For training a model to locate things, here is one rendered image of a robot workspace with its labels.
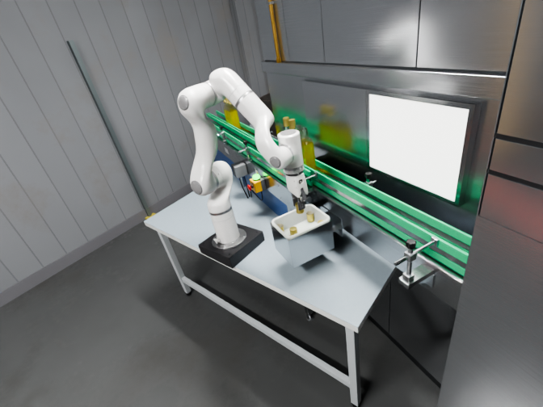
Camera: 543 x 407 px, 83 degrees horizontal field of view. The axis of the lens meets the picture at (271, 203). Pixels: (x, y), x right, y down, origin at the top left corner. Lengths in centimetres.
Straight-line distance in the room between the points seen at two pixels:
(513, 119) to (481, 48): 48
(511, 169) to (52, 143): 337
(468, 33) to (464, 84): 13
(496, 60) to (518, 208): 50
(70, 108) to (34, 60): 44
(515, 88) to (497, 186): 16
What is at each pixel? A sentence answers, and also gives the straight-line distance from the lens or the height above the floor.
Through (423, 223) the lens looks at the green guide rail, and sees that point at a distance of 119.
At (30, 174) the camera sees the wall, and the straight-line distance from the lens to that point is 350.
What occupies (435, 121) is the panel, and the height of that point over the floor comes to 142.
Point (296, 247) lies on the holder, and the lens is 132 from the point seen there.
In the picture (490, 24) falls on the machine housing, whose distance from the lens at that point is 105.
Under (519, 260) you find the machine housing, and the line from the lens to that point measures 70.
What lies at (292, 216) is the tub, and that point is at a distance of 144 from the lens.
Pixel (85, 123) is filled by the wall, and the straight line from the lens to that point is 358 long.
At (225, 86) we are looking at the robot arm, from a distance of 124.
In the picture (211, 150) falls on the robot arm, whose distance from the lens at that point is 142.
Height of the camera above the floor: 179
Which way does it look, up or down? 31 degrees down
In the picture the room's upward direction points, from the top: 12 degrees counter-clockwise
